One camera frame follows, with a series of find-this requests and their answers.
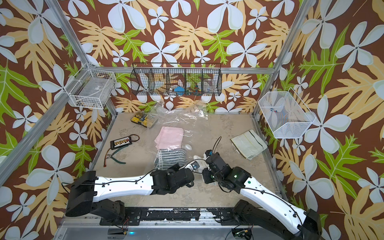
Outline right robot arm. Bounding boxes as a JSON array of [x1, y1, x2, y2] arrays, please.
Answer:
[[203, 150, 322, 240]]

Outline white wire basket left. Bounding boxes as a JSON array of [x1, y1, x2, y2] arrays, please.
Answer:
[[67, 67, 117, 110]]

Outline clear plastic vacuum bag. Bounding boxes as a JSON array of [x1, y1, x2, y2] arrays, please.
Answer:
[[147, 101, 212, 176]]

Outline pink towel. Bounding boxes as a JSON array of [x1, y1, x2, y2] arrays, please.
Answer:
[[155, 126, 184, 150]]

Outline white mesh basket right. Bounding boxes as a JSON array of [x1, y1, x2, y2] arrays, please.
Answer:
[[258, 88, 316, 139]]

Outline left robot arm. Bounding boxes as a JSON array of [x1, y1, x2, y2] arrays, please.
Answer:
[[65, 161, 200, 220]]

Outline yellow black screwdriver bit case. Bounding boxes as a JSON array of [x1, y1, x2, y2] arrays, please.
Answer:
[[131, 111, 158, 128]]

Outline green handled pliers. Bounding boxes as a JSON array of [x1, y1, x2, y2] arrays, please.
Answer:
[[103, 148, 126, 168]]

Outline green white striped towel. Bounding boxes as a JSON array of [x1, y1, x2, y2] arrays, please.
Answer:
[[154, 149, 187, 170]]

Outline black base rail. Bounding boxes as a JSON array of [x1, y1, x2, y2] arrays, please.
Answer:
[[100, 207, 248, 227]]

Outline black parallel charging board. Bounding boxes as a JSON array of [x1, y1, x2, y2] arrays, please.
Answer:
[[110, 134, 140, 150]]

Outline white vacuum bag valve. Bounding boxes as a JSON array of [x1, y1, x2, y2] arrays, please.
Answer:
[[185, 144, 192, 151]]

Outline pale green towel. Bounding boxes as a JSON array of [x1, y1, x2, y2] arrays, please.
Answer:
[[231, 130, 267, 161]]

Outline black wire basket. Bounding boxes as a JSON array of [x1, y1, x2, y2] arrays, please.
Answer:
[[130, 63, 223, 96]]

